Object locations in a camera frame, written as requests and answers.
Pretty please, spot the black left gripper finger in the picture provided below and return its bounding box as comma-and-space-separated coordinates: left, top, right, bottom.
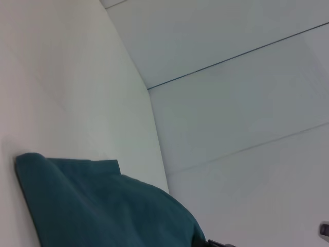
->
207, 239, 232, 247

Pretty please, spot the blue short-sleeved shirt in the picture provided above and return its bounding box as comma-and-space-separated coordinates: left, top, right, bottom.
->
14, 152, 207, 247

